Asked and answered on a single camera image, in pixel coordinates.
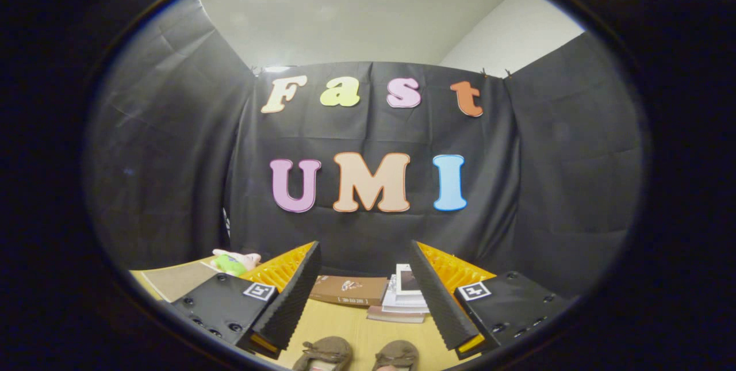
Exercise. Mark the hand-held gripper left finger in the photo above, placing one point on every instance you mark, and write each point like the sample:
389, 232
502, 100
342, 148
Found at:
290, 302

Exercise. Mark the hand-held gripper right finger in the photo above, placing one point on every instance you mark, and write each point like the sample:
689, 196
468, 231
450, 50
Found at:
440, 302

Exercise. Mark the brown bow shoe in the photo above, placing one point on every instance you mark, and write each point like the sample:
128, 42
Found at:
328, 352
398, 355

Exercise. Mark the beige fabric storage box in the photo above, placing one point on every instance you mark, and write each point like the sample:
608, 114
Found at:
178, 280

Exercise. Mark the white portrait cover book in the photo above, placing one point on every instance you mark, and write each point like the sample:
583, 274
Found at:
407, 282

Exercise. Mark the pale pink book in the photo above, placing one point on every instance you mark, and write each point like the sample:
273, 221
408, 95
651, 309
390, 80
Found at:
394, 317

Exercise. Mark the brown book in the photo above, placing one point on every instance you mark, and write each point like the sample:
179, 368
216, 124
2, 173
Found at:
348, 291

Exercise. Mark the pink and green plush toy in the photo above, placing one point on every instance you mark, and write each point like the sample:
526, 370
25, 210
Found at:
233, 263

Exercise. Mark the black backdrop cloth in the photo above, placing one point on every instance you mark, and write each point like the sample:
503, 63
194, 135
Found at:
374, 238

